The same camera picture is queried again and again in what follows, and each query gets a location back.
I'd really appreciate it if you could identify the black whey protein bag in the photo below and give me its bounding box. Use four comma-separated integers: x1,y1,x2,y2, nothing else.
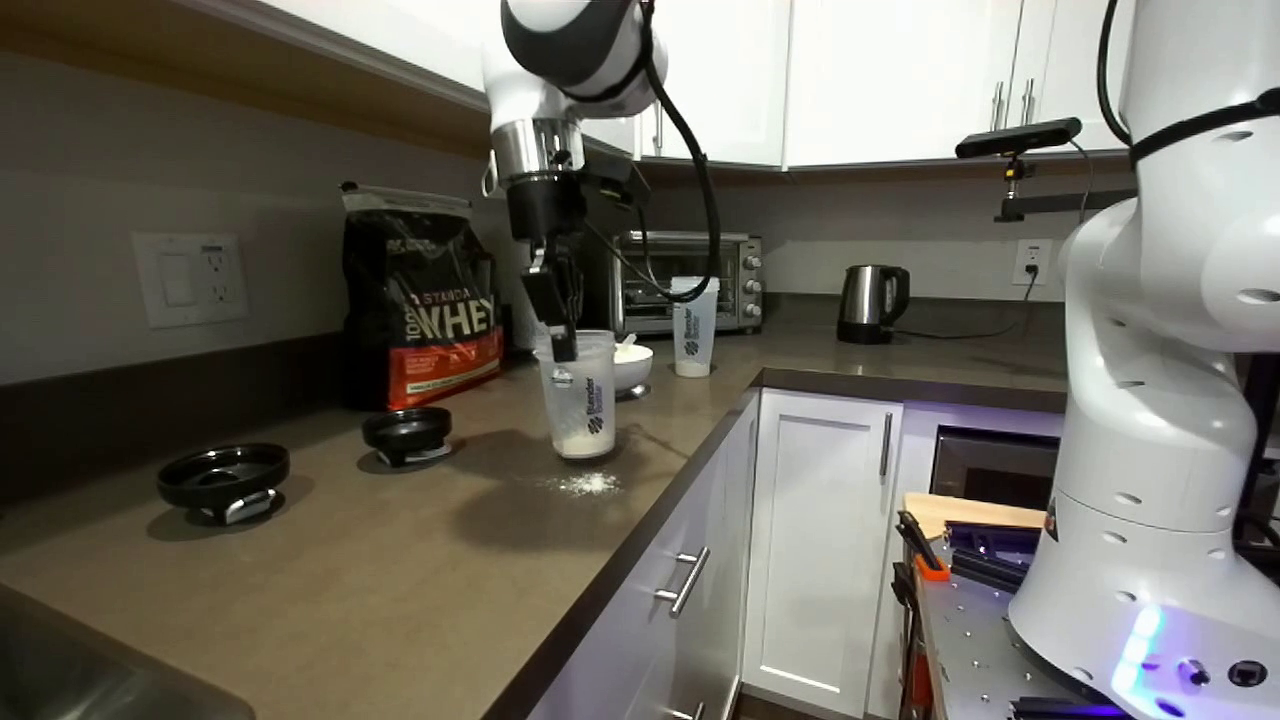
341,180,504,411

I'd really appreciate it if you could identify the toaster oven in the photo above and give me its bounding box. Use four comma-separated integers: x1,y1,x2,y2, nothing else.
615,228,764,336

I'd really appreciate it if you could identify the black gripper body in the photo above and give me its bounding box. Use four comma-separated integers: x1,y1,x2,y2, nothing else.
506,171,589,274

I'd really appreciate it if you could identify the clear shaker bottle with powder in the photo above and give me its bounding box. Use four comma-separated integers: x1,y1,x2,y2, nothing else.
537,327,615,460

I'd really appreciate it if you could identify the silver electric kettle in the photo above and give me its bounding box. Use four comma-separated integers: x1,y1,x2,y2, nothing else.
836,265,911,342

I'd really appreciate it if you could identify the large clear shaker bottle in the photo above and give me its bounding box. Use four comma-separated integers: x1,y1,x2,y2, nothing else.
671,274,721,374

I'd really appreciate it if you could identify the black camera on stand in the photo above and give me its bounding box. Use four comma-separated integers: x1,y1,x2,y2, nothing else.
957,114,1130,223

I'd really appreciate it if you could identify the steel kitchen sink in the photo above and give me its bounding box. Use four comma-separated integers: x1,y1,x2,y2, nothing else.
0,589,256,720

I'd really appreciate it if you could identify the black shaker lid with ring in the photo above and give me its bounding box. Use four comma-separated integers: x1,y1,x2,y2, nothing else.
154,444,286,527

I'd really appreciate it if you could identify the white wall outlet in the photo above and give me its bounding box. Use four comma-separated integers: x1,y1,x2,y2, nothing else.
133,233,246,327

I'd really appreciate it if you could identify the white bowl of powder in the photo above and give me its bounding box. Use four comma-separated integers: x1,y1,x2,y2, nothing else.
610,342,650,397

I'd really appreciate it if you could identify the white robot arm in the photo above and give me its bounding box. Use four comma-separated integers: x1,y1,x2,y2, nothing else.
485,0,663,360

